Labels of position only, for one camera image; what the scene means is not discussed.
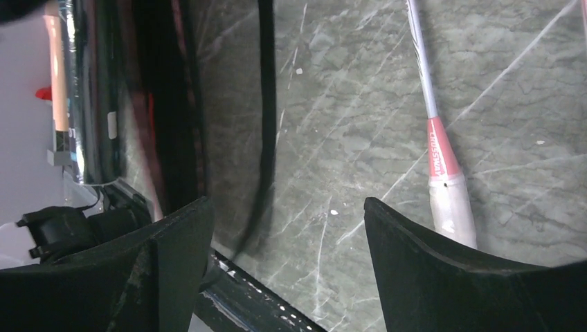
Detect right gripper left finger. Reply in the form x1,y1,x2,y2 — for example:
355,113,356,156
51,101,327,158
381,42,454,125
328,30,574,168
1,197,214,331

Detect red clamp knob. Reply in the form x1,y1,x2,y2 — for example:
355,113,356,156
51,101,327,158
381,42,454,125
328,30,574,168
35,86,53,102

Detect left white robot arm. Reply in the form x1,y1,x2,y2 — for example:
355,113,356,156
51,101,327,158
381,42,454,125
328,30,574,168
1,183,153,269

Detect beige handle tool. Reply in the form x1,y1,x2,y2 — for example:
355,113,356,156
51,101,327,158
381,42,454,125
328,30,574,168
44,1,69,154

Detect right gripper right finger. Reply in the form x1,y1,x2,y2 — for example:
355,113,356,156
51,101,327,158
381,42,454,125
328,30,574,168
364,197,586,331

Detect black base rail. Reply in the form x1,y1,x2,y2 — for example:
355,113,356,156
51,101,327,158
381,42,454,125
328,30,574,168
193,250,324,331

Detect left pink badminton racket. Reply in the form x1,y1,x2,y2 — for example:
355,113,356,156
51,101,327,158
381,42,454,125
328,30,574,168
406,0,478,249

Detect pink racket bag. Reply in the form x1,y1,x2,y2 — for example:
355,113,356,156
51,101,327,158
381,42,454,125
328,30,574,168
116,1,278,256

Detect black shuttlecock tube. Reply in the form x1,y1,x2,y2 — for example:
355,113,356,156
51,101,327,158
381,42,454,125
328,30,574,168
58,0,121,186

